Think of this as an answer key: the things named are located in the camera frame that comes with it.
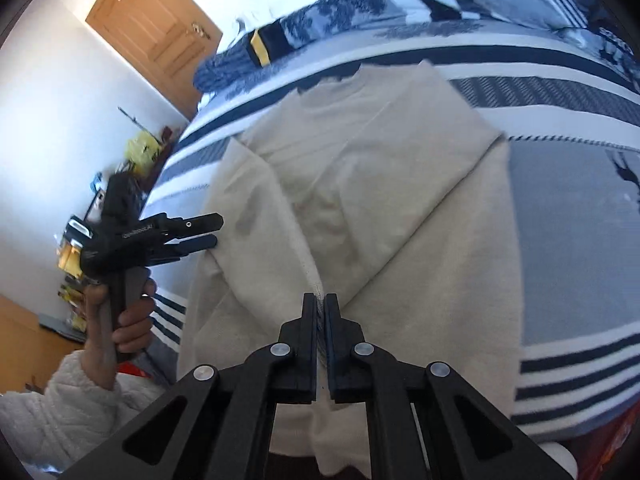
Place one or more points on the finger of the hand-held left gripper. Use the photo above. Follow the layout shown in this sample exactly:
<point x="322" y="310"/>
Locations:
<point x="196" y="222"/>
<point x="199" y="244"/>

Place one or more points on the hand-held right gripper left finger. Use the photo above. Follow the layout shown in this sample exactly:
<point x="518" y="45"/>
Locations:
<point x="311" y="331"/>

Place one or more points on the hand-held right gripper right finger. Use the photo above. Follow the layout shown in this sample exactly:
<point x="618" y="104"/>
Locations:
<point x="330" y="332"/>

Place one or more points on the cream knit sweater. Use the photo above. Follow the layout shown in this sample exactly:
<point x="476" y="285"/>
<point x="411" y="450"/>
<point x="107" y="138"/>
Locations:
<point x="360" y="240"/>

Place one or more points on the person's left hand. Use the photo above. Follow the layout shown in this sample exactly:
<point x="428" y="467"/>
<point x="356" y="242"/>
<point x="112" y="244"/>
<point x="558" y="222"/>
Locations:
<point x="125" y="320"/>

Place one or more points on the yellow bag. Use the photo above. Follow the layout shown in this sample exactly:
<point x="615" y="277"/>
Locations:
<point x="141" y="150"/>

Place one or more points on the wooden door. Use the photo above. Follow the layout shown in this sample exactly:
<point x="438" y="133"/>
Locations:
<point x="150" y="30"/>

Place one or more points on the blue striped bed sheet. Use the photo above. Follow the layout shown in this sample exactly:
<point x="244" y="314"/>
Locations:
<point x="550" y="260"/>

